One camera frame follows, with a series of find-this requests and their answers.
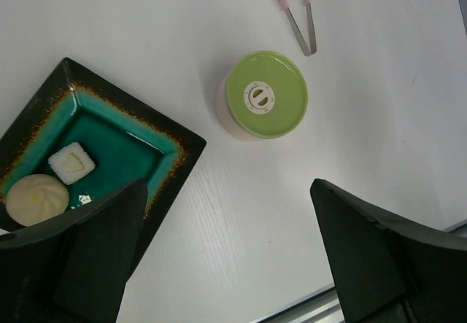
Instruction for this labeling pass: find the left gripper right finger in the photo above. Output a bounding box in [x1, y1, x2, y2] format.
[310, 179, 466, 322]

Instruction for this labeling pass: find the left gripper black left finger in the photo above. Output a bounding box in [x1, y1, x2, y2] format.
[1, 179, 147, 322]

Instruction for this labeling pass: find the dark square teal plate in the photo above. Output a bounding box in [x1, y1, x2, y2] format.
[1, 58, 207, 263]

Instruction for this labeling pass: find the green round lid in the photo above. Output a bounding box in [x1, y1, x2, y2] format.
[226, 50, 309, 139]

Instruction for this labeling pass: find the round bun left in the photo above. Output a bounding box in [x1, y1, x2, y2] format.
[6, 174, 69, 227]

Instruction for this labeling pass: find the small tofu cube upper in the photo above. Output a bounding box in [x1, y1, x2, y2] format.
[47, 142, 96, 185]

